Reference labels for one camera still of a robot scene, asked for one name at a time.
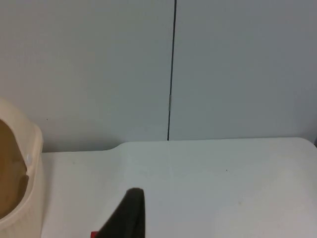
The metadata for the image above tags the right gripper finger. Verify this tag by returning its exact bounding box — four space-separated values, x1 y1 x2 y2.
95 187 146 238

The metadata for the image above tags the cream box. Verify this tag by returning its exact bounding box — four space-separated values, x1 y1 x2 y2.
0 97 48 238

